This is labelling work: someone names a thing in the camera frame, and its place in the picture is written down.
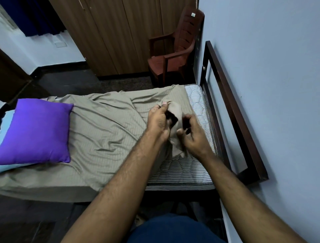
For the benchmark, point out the person's right hand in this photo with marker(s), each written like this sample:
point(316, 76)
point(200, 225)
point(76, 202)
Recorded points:
point(196, 140)

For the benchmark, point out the person's left hand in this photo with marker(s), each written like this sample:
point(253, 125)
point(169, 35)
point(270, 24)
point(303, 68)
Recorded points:
point(157, 122)

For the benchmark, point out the beige striped bed sheet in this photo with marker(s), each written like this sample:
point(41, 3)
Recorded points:
point(105, 130)

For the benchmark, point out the brown wooden wardrobe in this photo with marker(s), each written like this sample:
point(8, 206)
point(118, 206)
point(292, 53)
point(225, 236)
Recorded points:
point(112, 32)

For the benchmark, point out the purple dotted pillow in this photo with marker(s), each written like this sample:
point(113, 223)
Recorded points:
point(37, 130)

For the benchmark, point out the light blue pillow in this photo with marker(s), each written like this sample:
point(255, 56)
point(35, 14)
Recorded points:
point(6, 125)

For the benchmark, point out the person's left forearm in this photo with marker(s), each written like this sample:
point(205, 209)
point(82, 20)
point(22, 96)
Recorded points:
point(117, 195)

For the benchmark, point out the person's right forearm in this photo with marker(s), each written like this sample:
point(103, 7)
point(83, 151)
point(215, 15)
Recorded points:
point(245, 207)

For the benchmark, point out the person's navy blue shirt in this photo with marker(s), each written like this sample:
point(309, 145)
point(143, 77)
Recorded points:
point(175, 230)

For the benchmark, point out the white striped mattress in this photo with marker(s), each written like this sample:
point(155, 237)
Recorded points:
point(185, 172)

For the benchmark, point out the maroon plastic chair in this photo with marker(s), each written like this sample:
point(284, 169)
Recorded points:
point(180, 55)

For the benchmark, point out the dark wooden door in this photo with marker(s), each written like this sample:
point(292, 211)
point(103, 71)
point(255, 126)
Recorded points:
point(11, 77)

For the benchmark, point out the dark blue curtain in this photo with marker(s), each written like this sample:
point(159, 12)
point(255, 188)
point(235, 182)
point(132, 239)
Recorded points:
point(32, 15)

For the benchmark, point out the dark wooden bed frame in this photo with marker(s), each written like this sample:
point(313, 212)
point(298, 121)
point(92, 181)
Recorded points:
point(235, 110)

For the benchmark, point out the white wall switch plate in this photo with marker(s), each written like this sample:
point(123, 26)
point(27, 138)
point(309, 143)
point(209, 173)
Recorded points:
point(60, 43)

